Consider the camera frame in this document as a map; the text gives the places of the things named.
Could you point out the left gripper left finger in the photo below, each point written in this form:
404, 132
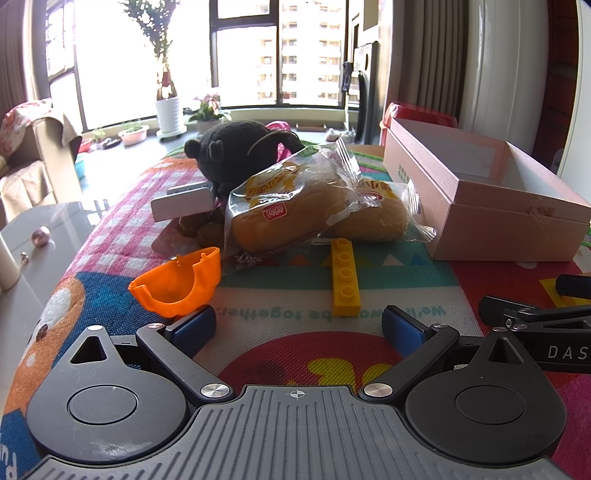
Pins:
172, 348

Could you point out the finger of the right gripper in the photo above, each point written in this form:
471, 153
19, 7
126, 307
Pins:
576, 286
497, 312

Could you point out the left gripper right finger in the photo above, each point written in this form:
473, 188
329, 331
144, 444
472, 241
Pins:
421, 347

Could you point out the orange plastic toy basket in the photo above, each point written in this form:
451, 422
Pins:
180, 286

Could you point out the yellow toy brick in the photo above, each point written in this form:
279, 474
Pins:
346, 298

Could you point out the pink cardboard box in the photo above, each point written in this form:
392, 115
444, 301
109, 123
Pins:
486, 198

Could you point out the packaged brown balls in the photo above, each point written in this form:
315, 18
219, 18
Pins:
190, 233

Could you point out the white rectangular block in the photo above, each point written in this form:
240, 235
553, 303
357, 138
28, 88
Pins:
183, 200

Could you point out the large packaged bread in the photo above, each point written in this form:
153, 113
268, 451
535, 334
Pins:
292, 201

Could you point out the black plush toy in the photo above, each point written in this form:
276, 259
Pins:
230, 153

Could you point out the pink toy basket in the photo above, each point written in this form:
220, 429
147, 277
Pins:
282, 132

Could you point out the small packaged bread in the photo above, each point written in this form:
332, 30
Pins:
380, 212

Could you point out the colourful cartoon play mat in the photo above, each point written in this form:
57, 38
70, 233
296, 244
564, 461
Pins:
274, 321

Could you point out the pink metallic ball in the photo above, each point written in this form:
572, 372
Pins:
40, 237

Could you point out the blue plastic basin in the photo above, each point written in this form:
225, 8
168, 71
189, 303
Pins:
80, 165

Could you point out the small planter bowl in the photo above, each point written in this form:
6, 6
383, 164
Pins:
133, 135

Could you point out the beige sofa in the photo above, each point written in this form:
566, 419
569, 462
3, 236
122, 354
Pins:
39, 147

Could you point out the white slippers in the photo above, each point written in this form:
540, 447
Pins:
347, 136

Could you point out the pink flower pot plant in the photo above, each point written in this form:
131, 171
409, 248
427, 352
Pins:
208, 114

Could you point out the white air conditioner column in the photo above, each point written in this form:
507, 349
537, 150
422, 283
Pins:
506, 69

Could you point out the tall plant white pot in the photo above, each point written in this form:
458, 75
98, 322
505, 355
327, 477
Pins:
153, 19

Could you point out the white cylinder post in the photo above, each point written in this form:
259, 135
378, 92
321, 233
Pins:
9, 269

